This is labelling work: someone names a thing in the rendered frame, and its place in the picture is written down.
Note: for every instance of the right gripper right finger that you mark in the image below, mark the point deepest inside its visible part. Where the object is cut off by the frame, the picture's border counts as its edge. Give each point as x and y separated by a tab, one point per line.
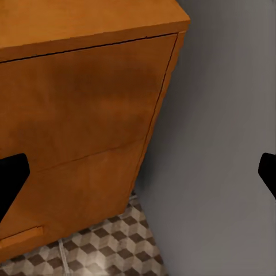
267	171

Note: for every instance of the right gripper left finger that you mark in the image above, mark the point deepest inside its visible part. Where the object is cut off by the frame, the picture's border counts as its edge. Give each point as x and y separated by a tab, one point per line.
14	171

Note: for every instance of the cabinet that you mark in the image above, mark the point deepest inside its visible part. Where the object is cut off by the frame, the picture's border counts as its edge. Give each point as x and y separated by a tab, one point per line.
81	86

